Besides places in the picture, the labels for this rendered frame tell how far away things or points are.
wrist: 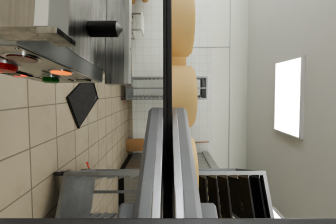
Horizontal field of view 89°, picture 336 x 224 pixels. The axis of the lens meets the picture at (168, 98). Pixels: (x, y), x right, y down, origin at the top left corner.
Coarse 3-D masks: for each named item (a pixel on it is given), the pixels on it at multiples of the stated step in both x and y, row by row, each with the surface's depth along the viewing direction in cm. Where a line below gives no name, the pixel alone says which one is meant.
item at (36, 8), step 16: (0, 0) 14; (16, 0) 14; (32, 0) 14; (48, 0) 14; (64, 0) 17; (0, 16) 14; (16, 16) 14; (32, 16) 14; (48, 16) 14; (64, 16) 17; (0, 32) 15; (16, 32) 15; (32, 32) 15; (48, 32) 14; (64, 32) 15
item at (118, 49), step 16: (112, 0) 45; (128, 0) 45; (112, 16) 45; (128, 16) 44; (128, 32) 44; (112, 48) 44; (128, 48) 44; (112, 64) 44; (128, 64) 44; (112, 80) 43; (128, 80) 44
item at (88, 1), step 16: (80, 0) 32; (96, 0) 39; (80, 16) 31; (96, 16) 39; (80, 32) 31; (96, 32) 34; (112, 32) 34; (80, 48) 31; (96, 48) 38; (96, 64) 38
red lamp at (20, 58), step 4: (8, 56) 21; (12, 56) 21; (16, 56) 21; (20, 56) 21; (24, 56) 21; (16, 60) 23; (20, 60) 23; (24, 60) 23; (28, 60) 23; (32, 60) 23; (36, 60) 23
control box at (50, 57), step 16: (0, 48) 19; (16, 48) 19; (32, 48) 20; (48, 48) 23; (64, 48) 27; (16, 64) 25; (32, 64) 26; (48, 64) 26; (64, 64) 27; (80, 64) 32; (64, 80) 39; (96, 80) 39
